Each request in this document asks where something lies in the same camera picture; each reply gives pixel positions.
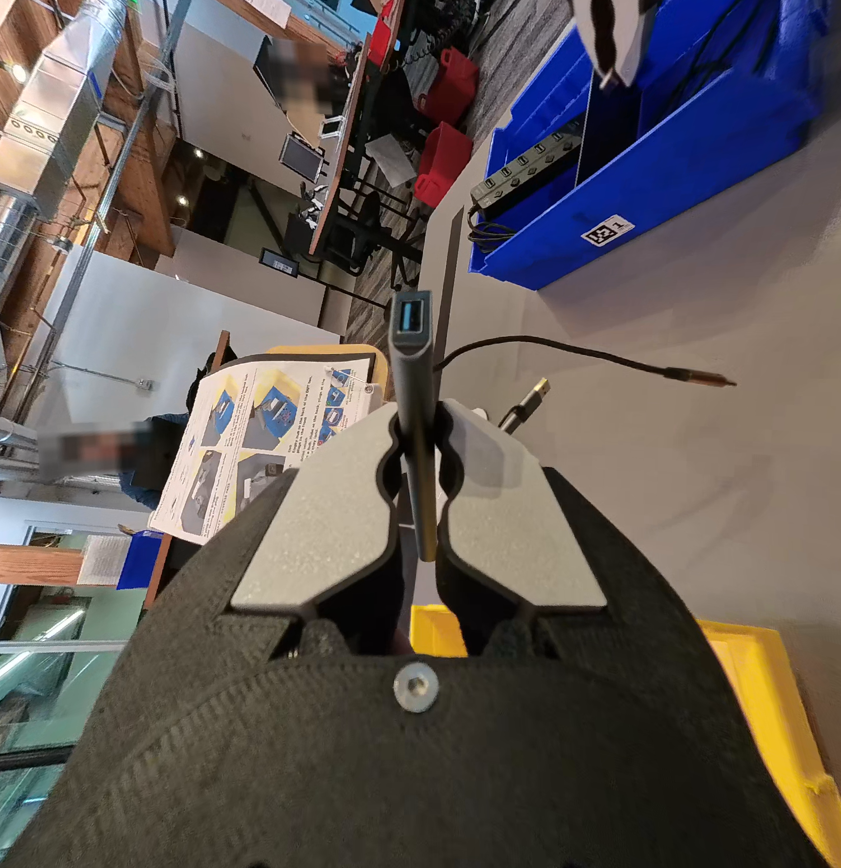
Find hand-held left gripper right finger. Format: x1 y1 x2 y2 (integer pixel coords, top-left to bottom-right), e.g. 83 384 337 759
436 399 607 655

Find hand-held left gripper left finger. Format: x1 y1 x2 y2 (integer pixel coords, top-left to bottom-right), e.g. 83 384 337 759
229 406 404 655

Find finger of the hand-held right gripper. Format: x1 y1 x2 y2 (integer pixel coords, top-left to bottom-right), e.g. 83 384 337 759
571 0 614 72
606 0 660 90

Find blue plastic bin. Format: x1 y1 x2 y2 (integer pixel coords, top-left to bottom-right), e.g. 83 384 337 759
468 0 836 292

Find slim grey usb hub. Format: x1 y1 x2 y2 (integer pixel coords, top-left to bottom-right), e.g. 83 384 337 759
388 290 440 564

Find long black usb hub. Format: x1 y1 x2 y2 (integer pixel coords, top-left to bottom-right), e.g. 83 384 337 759
470 125 585 212

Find black braided cable copper plugs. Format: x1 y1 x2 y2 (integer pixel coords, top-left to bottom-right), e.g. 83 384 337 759
435 337 738 389

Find yellow plastic bin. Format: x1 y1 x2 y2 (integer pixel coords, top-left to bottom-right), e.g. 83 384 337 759
410 604 836 868

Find printed instruction sheet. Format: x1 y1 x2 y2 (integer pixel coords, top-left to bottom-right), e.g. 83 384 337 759
148 358 375 547

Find white document stand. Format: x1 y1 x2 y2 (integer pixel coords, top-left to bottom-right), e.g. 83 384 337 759
329 369 389 435

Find black tape strip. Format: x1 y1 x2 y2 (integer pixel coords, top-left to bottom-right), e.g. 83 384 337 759
420 205 466 354

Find short black cable usb plug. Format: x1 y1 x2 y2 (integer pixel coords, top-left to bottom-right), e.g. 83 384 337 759
498 377 551 435

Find rectangular metal duct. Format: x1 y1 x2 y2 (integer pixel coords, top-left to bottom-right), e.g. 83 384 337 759
0 0 167 221

